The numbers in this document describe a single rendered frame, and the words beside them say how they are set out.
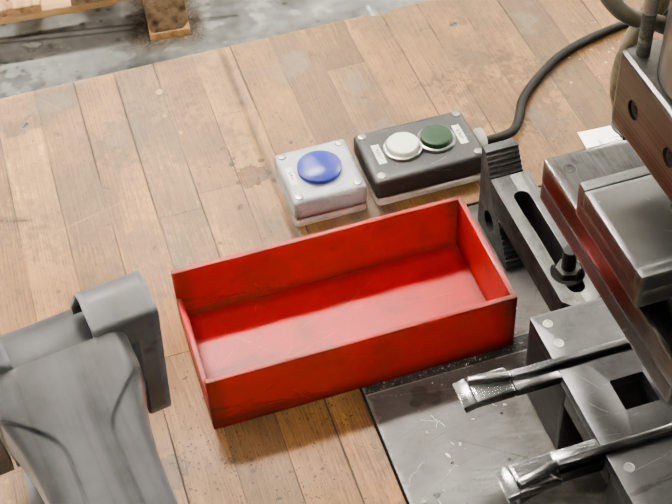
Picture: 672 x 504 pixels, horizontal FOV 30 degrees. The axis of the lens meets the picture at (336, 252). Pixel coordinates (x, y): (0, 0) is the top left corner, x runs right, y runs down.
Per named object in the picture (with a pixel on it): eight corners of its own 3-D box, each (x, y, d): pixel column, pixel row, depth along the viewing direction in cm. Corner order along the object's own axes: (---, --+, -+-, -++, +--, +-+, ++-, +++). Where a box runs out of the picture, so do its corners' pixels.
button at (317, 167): (292, 170, 114) (291, 153, 112) (334, 159, 115) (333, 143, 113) (305, 199, 111) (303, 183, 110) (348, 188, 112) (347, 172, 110)
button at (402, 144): (382, 151, 115) (382, 135, 113) (412, 144, 115) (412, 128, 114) (393, 172, 113) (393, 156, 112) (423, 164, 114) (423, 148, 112)
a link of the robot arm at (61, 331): (102, 397, 90) (153, 417, 59) (12, 433, 89) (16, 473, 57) (71, 317, 90) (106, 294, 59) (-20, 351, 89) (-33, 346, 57)
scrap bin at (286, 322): (179, 317, 105) (169, 270, 101) (459, 242, 109) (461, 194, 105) (214, 430, 97) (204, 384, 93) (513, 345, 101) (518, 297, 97)
